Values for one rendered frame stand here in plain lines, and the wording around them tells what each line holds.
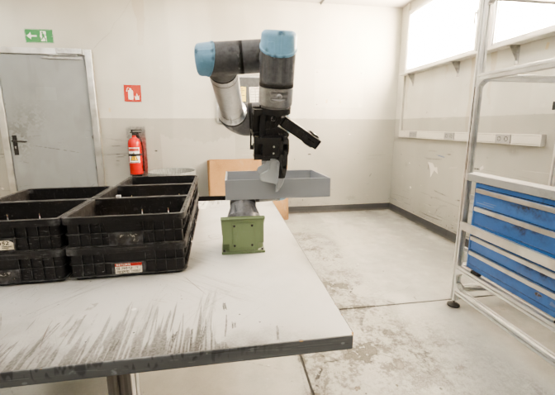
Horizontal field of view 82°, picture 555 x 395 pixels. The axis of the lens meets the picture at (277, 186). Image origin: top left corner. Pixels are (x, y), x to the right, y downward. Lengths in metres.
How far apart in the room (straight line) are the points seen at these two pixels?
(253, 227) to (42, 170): 3.84
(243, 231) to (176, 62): 3.35
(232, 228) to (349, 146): 3.51
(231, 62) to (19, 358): 0.85
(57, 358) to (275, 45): 0.86
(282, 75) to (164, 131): 3.79
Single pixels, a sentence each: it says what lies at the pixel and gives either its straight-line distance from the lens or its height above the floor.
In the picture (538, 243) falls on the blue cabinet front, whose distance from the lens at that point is 2.11.
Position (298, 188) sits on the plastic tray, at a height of 1.07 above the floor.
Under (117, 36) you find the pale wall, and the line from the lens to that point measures 4.65.
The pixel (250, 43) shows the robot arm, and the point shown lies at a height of 1.42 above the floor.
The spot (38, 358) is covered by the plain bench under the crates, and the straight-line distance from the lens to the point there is 1.02.
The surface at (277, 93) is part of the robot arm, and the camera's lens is 0.70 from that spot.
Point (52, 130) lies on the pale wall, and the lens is 4.80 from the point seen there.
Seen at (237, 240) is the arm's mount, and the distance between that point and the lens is 1.38.
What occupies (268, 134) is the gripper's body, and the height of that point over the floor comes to 1.21.
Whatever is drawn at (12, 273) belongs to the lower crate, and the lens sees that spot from 1.43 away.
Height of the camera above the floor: 1.23
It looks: 11 degrees down
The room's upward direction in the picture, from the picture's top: straight up
